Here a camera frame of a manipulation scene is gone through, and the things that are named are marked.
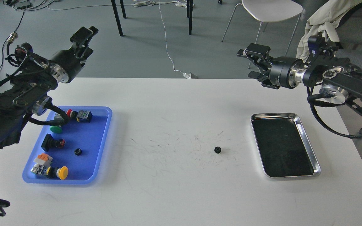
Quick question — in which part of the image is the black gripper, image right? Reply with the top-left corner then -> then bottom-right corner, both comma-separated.
236,43 -> 305,89

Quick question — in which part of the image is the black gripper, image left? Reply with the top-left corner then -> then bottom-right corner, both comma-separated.
49,27 -> 99,83

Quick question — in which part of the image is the small black gear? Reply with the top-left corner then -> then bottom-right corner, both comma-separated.
74,148 -> 82,156
214,146 -> 222,153

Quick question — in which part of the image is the silver metal tray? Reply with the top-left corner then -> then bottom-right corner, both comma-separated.
250,112 -> 321,179

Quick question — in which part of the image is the blue plastic tray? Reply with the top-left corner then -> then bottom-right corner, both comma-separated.
22,105 -> 112,185

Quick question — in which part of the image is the black table leg left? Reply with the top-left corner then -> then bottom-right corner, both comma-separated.
111,0 -> 127,37

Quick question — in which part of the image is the black table leg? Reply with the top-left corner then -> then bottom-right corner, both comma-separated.
111,0 -> 127,37
187,0 -> 194,35

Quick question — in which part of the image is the white chair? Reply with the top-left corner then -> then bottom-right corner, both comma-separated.
221,0 -> 304,56

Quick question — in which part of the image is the white power adapter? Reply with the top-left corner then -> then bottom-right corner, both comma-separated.
183,73 -> 198,79

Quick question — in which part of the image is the beige jacket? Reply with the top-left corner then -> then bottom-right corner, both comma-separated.
296,0 -> 362,61

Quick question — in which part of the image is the green push button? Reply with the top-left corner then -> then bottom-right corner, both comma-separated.
49,113 -> 63,134

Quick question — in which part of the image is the black table leg right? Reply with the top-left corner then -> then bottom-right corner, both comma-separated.
187,0 -> 194,35

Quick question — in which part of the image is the black red push button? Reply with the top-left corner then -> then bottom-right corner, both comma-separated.
41,134 -> 66,152

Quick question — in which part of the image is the yellow mushroom push button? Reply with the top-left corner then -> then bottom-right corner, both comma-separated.
46,166 -> 69,180

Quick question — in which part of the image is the black green switch block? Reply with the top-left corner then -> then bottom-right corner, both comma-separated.
75,110 -> 92,123

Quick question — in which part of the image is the black cable on floor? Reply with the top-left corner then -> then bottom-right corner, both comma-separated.
0,0 -> 56,94

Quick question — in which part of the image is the white cable on floor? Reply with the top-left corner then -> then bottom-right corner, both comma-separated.
48,0 -> 195,76

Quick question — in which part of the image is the orange white switch block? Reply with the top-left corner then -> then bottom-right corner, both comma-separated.
30,153 -> 53,175

